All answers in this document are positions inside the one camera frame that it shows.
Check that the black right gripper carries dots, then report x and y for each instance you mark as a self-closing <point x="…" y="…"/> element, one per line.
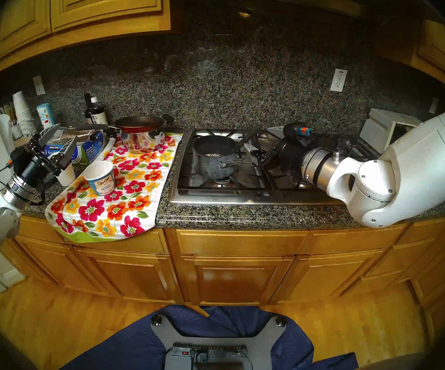
<point x="288" y="155"/>

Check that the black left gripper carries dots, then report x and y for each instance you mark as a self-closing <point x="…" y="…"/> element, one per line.
<point x="43" y="165"/>

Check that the blue oatmeal paper cup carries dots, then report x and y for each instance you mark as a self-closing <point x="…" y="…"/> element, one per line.
<point x="101" y="182"/>

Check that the oats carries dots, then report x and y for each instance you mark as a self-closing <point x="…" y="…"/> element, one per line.
<point x="213" y="155"/>

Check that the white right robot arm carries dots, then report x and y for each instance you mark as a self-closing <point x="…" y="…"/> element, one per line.
<point x="411" y="180"/>

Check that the wooden stir sticks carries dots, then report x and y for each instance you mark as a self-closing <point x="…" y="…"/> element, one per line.
<point x="10" y="115"/>

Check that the steel pot red inside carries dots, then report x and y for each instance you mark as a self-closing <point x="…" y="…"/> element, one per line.
<point x="143" y="140"/>

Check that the white cup coloured drops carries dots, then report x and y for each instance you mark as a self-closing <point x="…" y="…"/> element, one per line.
<point x="46" y="116"/>

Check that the plain white paper cup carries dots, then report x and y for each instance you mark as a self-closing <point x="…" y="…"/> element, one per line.
<point x="68" y="177"/>

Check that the speckled grey container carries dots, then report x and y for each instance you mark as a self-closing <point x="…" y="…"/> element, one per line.
<point x="24" y="140"/>

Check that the blue foil roll box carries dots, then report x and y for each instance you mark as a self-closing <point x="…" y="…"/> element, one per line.
<point x="91" y="149"/>

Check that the small white cup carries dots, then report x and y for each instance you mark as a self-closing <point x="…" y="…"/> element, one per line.
<point x="17" y="131"/>

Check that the stack of white cups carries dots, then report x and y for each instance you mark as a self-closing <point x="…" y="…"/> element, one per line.
<point x="22" y="111"/>

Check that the dark bottle white label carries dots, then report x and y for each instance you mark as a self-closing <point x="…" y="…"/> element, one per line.
<point x="98" y="115"/>

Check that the dark speckled saucepan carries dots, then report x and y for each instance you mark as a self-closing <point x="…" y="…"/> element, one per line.
<point x="211" y="167"/>

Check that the stainless steel gas cooktop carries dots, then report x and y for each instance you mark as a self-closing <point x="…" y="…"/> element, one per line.
<point x="211" y="195"/>

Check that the floral kitchen towel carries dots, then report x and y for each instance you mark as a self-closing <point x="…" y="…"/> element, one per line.
<point x="130" y="219"/>

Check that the white countertop appliance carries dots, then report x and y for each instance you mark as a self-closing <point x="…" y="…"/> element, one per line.
<point x="376" y="130"/>

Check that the wooden base cabinets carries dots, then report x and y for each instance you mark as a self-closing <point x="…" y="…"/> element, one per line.
<point x="234" y="280"/>

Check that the wooden upper cabinet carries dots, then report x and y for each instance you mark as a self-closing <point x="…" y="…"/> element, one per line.
<point x="438" y="53"/>
<point x="107" y="3"/>

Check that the dark blue cloth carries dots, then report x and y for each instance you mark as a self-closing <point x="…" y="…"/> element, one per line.
<point x="130" y="346"/>

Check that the grey power strip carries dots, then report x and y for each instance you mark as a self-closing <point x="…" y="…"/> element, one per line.
<point x="218" y="351"/>

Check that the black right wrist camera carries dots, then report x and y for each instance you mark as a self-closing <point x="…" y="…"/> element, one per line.
<point x="297" y="131"/>

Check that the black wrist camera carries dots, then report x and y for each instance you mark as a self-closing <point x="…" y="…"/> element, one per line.
<point x="19" y="158"/>
<point x="297" y="131"/>

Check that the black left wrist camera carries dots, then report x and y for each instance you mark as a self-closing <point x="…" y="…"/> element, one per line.
<point x="19" y="158"/>

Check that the white wall switch plate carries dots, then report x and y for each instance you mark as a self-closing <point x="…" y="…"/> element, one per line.
<point x="38" y="85"/>
<point x="433" y="105"/>

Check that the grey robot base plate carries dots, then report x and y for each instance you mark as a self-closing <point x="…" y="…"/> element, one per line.
<point x="168" y="334"/>

